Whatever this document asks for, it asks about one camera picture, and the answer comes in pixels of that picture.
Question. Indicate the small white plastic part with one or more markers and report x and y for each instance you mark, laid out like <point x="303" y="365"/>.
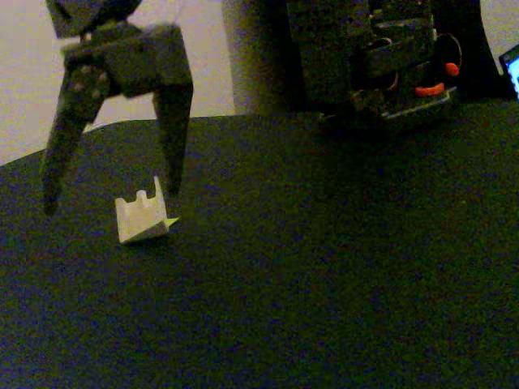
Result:
<point x="140" y="219"/>

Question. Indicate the laptop screen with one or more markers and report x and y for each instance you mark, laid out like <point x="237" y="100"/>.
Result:
<point x="511" y="71"/>

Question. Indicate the small green marker sticker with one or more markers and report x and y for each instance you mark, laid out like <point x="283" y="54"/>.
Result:
<point x="173" y="221"/>

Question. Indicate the dark blue desk mat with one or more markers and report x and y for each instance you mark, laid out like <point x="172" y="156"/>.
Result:
<point x="284" y="263"/>

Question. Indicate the black table clamp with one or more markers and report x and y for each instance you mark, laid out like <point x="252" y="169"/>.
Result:
<point x="452" y="69"/>
<point x="430" y="90"/>

